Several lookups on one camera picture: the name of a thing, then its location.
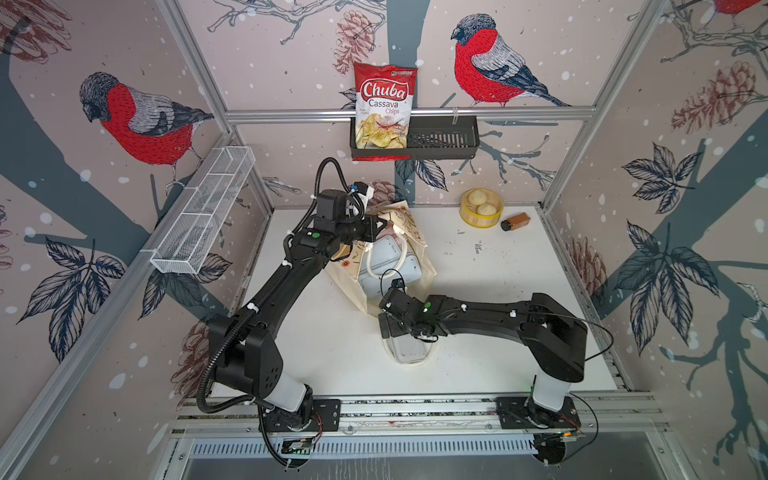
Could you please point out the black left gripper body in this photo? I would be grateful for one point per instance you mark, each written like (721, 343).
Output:
(353, 230)

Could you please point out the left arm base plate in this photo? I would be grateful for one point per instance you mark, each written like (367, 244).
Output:
(311, 417)

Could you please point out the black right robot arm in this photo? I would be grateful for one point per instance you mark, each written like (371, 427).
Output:
(555, 337)

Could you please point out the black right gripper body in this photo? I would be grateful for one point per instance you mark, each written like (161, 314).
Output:
(391, 329)

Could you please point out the beige bun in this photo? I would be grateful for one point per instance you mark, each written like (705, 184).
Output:
(476, 197)
(486, 209)

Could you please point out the cream canvas tote bag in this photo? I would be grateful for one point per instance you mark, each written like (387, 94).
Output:
(401, 223)

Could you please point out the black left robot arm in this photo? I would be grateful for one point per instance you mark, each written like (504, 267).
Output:
(244, 363)

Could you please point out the red Chuba cassava chips bag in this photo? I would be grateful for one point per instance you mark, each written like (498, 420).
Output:
(384, 97)

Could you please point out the small brown bottle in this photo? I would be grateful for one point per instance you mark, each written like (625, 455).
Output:
(515, 222)

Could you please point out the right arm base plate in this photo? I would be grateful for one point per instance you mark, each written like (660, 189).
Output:
(521, 413)

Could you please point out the black wire wall basket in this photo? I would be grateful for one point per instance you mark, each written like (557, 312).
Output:
(429, 138)

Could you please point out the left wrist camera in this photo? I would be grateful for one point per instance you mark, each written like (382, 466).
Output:
(364, 192)

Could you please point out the white wire mesh tray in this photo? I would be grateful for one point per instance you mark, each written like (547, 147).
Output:
(192, 235)

